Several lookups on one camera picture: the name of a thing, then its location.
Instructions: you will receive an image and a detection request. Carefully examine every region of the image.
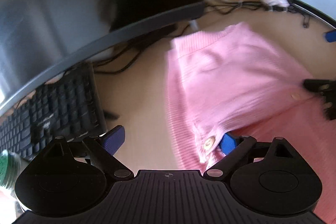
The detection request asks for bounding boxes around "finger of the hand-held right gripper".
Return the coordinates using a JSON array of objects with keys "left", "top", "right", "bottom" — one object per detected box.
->
[
  {"left": 303, "top": 79, "right": 336, "bottom": 121},
  {"left": 325, "top": 29, "right": 336, "bottom": 43}
]

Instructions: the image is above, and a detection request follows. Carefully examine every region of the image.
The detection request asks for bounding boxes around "pink knitted cardigan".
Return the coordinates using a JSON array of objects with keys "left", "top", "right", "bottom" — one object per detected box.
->
[{"left": 165, "top": 22, "right": 336, "bottom": 224}]

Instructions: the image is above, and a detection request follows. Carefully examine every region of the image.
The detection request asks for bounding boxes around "black curved computer monitor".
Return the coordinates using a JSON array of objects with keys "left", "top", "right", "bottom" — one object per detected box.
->
[{"left": 0, "top": 0, "right": 206, "bottom": 118}]

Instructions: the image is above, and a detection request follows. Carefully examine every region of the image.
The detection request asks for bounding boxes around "black mechanical keyboard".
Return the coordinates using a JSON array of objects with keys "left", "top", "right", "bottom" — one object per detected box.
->
[{"left": 0, "top": 62, "right": 108, "bottom": 161}]

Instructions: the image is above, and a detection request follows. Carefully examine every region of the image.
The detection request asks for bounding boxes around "glass jar with green lid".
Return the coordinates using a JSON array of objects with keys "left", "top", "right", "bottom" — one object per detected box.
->
[{"left": 0, "top": 149, "right": 25, "bottom": 203}]

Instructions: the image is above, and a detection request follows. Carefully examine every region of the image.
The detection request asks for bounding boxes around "black cable with plug end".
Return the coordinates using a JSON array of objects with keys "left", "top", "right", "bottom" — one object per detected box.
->
[{"left": 293, "top": 7, "right": 311, "bottom": 28}]

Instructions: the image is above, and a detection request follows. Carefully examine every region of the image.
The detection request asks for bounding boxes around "bundle of black cables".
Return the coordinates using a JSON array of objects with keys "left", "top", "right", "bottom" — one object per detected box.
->
[{"left": 92, "top": 0, "right": 271, "bottom": 75}]

